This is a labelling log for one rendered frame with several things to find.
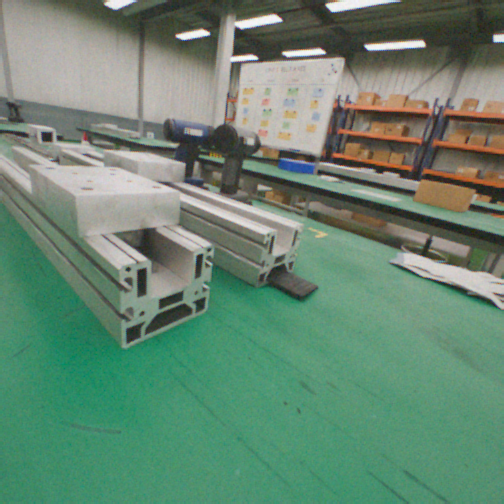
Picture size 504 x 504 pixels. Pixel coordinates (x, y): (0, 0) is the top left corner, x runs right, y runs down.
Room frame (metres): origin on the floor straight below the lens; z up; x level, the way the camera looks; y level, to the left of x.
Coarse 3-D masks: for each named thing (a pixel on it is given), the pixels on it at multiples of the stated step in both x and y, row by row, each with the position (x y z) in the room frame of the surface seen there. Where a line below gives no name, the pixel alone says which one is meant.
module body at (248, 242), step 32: (64, 160) 0.80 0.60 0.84; (96, 160) 0.71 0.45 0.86; (192, 192) 0.54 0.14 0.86; (192, 224) 0.42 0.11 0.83; (224, 224) 0.38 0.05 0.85; (256, 224) 0.37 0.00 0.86; (288, 224) 0.40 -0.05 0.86; (224, 256) 0.38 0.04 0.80; (256, 256) 0.34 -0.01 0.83; (288, 256) 0.39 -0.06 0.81
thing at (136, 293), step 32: (0, 160) 0.51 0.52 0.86; (32, 160) 0.59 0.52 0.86; (0, 192) 0.50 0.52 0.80; (32, 224) 0.35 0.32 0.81; (64, 256) 0.28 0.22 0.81; (96, 256) 0.21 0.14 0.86; (128, 256) 0.20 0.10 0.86; (160, 256) 0.27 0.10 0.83; (192, 256) 0.24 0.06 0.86; (96, 288) 0.23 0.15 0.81; (128, 288) 0.19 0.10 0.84; (160, 288) 0.22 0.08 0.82; (192, 288) 0.24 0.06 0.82; (128, 320) 0.19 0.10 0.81; (160, 320) 0.23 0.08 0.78
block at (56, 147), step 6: (54, 144) 0.85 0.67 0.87; (60, 144) 0.86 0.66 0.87; (66, 144) 0.89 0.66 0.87; (72, 144) 0.92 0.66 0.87; (54, 150) 0.86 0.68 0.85; (60, 150) 0.82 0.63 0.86; (72, 150) 0.84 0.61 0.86; (78, 150) 0.86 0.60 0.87; (84, 150) 0.87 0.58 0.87; (90, 150) 0.88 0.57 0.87; (54, 156) 0.86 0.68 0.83; (60, 156) 0.82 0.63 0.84; (54, 162) 0.86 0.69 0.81; (60, 162) 0.83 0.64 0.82
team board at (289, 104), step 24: (264, 72) 4.01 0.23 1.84; (288, 72) 3.77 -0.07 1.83; (312, 72) 3.55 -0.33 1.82; (336, 72) 3.36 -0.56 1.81; (240, 96) 4.25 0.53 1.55; (264, 96) 3.97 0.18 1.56; (288, 96) 3.73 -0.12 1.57; (312, 96) 3.51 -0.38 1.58; (240, 120) 4.21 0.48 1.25; (264, 120) 3.93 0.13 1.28; (288, 120) 3.68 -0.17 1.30; (312, 120) 3.47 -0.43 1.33; (264, 144) 3.88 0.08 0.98; (288, 144) 3.64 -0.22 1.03; (312, 144) 3.42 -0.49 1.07
